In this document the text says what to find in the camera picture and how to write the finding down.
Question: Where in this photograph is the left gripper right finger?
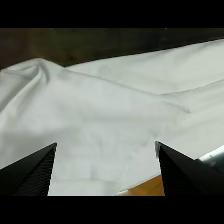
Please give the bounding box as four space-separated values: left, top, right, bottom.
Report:
154 140 224 197

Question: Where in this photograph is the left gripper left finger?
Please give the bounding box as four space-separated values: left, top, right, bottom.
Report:
0 142 58 197

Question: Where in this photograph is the white shirt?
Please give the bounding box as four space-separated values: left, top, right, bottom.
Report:
0 38 224 197

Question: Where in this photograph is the silver frame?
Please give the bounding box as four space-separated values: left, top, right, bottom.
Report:
198 145 224 174

